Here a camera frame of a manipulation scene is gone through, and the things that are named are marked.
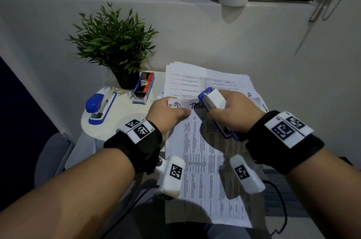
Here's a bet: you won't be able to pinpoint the stack of printed papers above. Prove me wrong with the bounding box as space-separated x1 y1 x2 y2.
162 61 269 113

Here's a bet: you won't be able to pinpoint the black right camera cable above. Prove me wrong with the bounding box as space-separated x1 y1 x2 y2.
262 180 288 237

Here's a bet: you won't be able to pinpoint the black left wrist strap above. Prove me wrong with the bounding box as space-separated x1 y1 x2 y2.
103 119 164 175

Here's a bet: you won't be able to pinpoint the blue staples box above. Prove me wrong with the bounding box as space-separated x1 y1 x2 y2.
132 71 155 105

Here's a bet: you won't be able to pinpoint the person's left forearm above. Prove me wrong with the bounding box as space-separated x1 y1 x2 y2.
0 148 136 239

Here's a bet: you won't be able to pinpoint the green potted plant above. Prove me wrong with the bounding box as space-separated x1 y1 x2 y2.
66 2 159 90

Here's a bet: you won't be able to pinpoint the printed paper bundle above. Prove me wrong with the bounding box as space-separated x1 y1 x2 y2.
165 98 253 228

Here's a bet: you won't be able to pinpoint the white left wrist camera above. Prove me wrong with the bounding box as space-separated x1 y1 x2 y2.
154 156 187 201

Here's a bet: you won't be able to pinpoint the blue white stapler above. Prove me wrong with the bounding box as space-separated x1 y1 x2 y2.
85 88 118 126
197 87 246 142

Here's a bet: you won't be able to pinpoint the person's right forearm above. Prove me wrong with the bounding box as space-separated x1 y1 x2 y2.
285 148 361 239

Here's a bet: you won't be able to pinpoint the person's grey trousers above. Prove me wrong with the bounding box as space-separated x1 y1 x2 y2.
112 179 271 239

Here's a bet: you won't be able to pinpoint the person's right hand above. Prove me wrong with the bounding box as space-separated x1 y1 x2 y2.
208 90 267 134

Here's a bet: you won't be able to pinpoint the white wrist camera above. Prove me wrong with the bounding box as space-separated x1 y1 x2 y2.
154 156 187 201
230 154 267 195

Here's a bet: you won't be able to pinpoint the black left camera cable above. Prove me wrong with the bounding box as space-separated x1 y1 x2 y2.
100 186 159 239

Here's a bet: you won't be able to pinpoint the black camera cable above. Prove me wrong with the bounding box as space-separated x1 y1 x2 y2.
262 180 288 237
100 186 159 239

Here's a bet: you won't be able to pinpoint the person's left hand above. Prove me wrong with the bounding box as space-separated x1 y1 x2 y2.
145 96 192 142

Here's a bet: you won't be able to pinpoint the grey round stool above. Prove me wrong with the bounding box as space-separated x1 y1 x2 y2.
34 132 71 188

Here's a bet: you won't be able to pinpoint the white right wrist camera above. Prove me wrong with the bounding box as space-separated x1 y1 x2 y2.
230 154 267 195

